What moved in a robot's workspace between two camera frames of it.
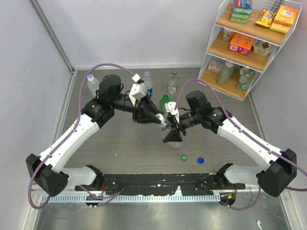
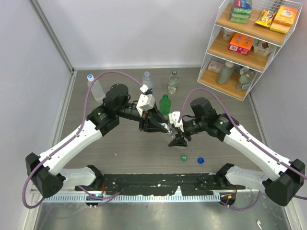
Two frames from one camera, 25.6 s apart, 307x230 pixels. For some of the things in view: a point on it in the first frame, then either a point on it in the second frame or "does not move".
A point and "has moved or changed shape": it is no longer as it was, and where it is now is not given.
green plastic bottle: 165,99 does not move
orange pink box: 241,44 does not move
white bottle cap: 160,117 has moved or changed shape
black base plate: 189,184 does not move
